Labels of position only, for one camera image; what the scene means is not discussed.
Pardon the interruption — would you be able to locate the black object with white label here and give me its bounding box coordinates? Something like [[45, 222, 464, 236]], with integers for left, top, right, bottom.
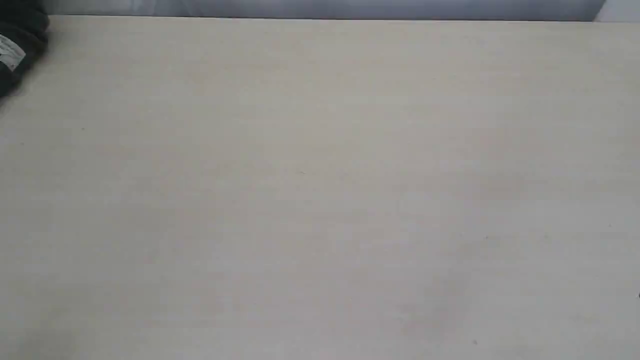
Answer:
[[0, 0, 50, 98]]

